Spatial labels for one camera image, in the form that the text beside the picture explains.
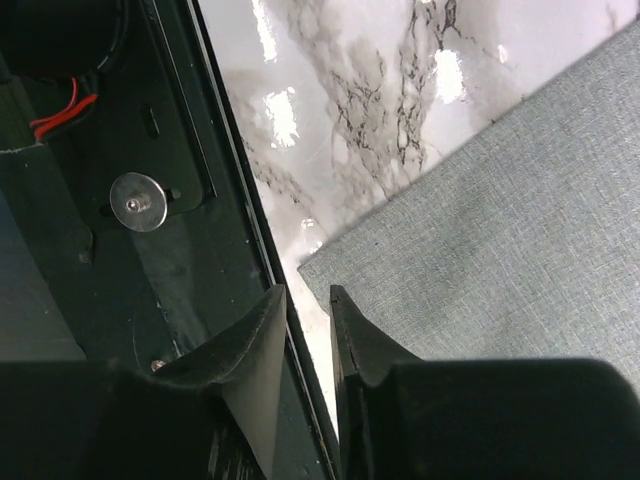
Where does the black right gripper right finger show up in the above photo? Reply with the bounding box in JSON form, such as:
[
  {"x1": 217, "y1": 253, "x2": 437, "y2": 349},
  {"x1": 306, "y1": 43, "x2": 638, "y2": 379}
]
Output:
[{"x1": 330, "y1": 285, "x2": 425, "y2": 479}]

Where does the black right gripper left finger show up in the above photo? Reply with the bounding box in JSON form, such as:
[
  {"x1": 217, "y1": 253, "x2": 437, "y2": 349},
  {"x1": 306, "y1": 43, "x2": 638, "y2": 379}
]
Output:
[{"x1": 154, "y1": 285, "x2": 287, "y2": 479}]

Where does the grey cloth napkin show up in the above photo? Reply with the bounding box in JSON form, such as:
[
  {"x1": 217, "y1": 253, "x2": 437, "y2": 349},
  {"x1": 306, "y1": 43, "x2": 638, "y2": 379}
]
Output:
[{"x1": 300, "y1": 24, "x2": 639, "y2": 383}]

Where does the black mounting base bar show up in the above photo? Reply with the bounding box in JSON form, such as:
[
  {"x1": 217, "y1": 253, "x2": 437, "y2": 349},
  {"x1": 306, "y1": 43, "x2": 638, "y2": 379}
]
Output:
[{"x1": 1, "y1": 1, "x2": 337, "y2": 479}]

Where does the silver washer bolt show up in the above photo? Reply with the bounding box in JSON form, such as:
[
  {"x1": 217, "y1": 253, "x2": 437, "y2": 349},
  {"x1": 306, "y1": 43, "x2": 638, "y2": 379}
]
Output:
[{"x1": 109, "y1": 172, "x2": 168, "y2": 233}]

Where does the red wire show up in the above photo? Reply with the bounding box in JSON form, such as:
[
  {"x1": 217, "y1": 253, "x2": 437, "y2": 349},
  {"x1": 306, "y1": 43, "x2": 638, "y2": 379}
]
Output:
[{"x1": 29, "y1": 76, "x2": 99, "y2": 141}]

